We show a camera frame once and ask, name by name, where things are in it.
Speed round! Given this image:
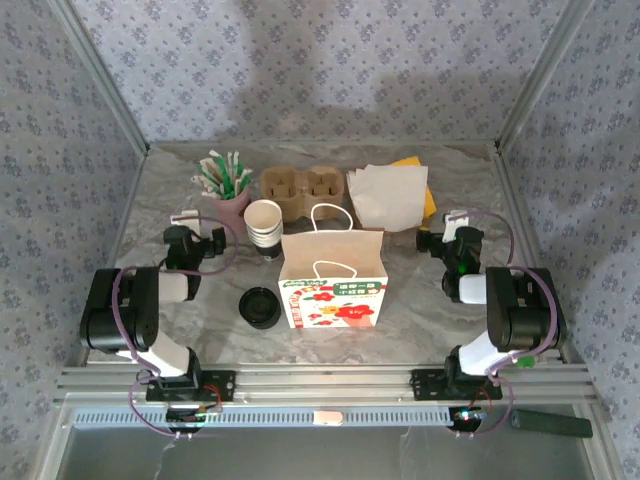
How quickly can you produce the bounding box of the stack of paper cups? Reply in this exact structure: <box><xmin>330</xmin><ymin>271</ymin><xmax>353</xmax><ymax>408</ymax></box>
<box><xmin>243</xmin><ymin>198</ymin><xmax>285</xmax><ymax>261</ymax></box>

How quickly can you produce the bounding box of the floral print paper bag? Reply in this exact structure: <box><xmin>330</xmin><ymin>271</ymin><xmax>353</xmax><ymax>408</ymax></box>
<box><xmin>277</xmin><ymin>202</ymin><xmax>390</xmax><ymax>330</ymax></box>

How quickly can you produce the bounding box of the yellow paper pad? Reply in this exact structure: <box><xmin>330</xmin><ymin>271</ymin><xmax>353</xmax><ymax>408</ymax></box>
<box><xmin>390</xmin><ymin>155</ymin><xmax>437</xmax><ymax>221</ymax></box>

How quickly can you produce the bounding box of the pink straw holder cup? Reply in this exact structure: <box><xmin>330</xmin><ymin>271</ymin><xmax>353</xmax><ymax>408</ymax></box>
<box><xmin>213</xmin><ymin>187</ymin><xmax>253</xmax><ymax>234</ymax></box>

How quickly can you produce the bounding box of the stack of white napkins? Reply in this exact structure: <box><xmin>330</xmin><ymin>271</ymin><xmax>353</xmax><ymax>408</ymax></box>
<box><xmin>346</xmin><ymin>163</ymin><xmax>430</xmax><ymax>233</ymax></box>

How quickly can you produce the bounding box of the black cup lid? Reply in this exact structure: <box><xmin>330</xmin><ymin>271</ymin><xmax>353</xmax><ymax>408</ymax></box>
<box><xmin>238</xmin><ymin>286</ymin><xmax>282</xmax><ymax>330</ymax></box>

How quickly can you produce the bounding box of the stack of pulp cup carriers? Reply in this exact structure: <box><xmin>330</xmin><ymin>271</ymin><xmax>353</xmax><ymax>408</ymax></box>
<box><xmin>259</xmin><ymin>165</ymin><xmax>345</xmax><ymax>222</ymax></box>

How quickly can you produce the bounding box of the right circuit board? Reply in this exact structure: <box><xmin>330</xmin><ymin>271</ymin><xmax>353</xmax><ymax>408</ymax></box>
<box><xmin>452</xmin><ymin>405</ymin><xmax>490</xmax><ymax>432</ymax></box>

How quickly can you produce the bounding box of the circuit board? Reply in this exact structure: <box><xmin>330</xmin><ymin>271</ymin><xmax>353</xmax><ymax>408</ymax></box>
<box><xmin>452</xmin><ymin>405</ymin><xmax>490</xmax><ymax>432</ymax></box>
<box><xmin>166</xmin><ymin>405</ymin><xmax>222</xmax><ymax>432</ymax></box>

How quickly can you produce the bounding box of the left circuit board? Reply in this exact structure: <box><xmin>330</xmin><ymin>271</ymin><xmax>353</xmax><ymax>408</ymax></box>
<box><xmin>166</xmin><ymin>405</ymin><xmax>222</xmax><ymax>432</ymax></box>

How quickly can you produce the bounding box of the black flat bar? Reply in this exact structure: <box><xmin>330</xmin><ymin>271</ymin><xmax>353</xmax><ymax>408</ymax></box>
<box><xmin>509</xmin><ymin>408</ymin><xmax>594</xmax><ymax>439</ymax></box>

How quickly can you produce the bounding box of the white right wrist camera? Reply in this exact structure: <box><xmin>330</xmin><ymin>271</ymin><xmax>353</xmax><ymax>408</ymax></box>
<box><xmin>443</xmin><ymin>209</ymin><xmax>472</xmax><ymax>242</ymax></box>

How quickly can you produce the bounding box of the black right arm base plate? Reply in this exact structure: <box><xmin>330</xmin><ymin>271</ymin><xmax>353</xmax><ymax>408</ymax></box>
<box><xmin>410</xmin><ymin>368</ymin><xmax>504</xmax><ymax>402</ymax></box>

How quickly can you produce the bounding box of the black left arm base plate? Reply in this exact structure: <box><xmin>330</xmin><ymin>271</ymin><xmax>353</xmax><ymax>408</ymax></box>
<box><xmin>145</xmin><ymin>369</ymin><xmax>237</xmax><ymax>403</ymax></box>

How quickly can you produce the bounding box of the aluminium frame post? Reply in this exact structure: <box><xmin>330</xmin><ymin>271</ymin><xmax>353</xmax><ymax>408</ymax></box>
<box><xmin>494</xmin><ymin>0</ymin><xmax>596</xmax><ymax>151</ymax></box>
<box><xmin>47</xmin><ymin>0</ymin><xmax>151</xmax><ymax>154</ymax></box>

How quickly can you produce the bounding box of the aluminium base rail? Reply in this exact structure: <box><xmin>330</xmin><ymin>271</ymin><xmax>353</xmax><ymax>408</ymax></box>
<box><xmin>54</xmin><ymin>364</ymin><xmax>599</xmax><ymax>406</ymax></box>

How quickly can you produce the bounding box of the grey slotted cable tray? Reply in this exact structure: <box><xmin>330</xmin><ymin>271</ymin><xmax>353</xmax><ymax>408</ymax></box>
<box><xmin>72</xmin><ymin>407</ymin><xmax>501</xmax><ymax>429</ymax></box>

